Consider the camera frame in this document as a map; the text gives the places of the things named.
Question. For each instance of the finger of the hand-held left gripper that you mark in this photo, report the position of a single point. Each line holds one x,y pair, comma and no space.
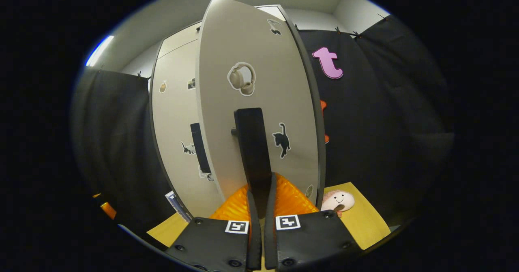
108,210

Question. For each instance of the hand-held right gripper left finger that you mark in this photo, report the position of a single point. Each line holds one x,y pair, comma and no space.
253,239

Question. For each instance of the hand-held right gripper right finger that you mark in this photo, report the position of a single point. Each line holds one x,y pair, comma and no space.
269,239

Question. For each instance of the beige double-door shoe cabinet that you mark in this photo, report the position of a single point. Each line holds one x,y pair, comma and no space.
321,150

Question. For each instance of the cabinet door camera sticker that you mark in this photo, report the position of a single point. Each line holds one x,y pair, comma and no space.
174,114

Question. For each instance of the cabinet door black cat sticker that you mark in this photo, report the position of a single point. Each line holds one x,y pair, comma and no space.
243,41

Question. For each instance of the blue white booklet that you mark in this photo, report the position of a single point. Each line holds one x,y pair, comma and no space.
178,205

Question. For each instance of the pink white plush toy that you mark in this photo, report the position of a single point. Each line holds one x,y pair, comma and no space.
338,201

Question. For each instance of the black backdrop cloth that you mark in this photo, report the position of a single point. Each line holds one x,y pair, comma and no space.
385,122

